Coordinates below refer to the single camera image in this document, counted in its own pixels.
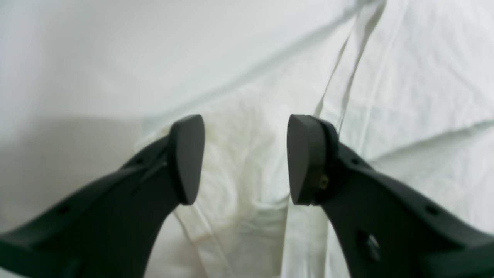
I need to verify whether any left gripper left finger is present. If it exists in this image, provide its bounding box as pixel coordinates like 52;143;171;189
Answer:
0;114;205;278

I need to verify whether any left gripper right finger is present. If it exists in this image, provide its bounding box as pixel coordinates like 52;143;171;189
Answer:
286;114;494;278

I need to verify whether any white t-shirt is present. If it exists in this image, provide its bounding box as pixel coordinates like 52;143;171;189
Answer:
131;0;494;278

